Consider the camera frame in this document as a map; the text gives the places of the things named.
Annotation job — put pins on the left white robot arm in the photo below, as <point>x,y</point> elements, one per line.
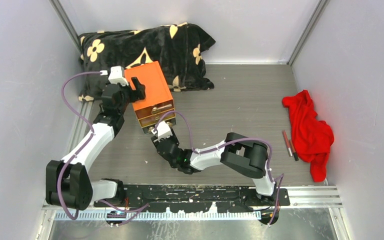
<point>67,181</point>

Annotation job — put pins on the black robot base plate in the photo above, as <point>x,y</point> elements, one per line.
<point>197,198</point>

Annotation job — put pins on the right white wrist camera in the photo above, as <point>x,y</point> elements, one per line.
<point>162,131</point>

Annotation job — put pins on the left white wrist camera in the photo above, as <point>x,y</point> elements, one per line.
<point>117,76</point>

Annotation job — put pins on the orange drawer organizer box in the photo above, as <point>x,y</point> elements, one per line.
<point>158,98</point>

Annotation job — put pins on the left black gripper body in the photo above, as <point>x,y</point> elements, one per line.
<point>126,93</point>

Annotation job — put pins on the orange brown lip pen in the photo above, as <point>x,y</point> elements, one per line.
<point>294,152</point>

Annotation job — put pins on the red cloth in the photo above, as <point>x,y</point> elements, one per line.
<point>311,138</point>

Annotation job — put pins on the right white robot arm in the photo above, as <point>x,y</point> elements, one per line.
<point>247,156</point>

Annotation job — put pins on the black floral plush blanket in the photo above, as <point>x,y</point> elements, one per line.
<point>177,48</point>

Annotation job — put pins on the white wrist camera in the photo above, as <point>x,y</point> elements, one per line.
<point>117,76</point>
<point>162,131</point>

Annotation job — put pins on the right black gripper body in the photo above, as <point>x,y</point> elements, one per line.
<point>173,139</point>

